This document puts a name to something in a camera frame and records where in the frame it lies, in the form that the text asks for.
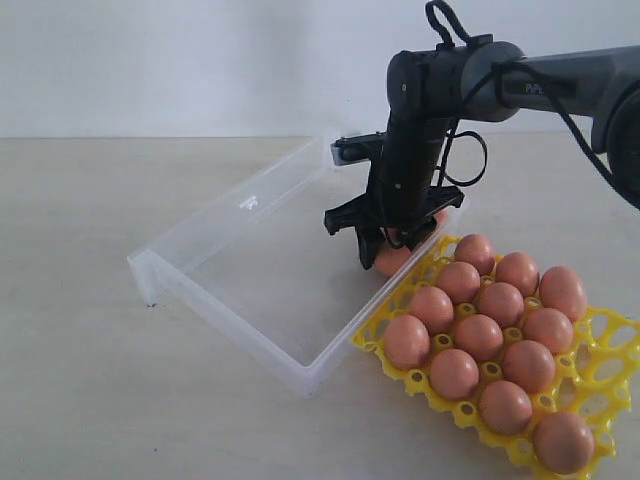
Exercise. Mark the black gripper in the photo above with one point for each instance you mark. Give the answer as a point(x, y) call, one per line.
point(403, 201)

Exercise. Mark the clear plastic bin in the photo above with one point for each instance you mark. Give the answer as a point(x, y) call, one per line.
point(259, 266)

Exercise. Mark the yellow plastic egg tray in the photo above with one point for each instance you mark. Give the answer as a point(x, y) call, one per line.
point(592, 378)

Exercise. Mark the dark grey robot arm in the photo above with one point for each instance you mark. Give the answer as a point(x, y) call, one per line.
point(430, 92)

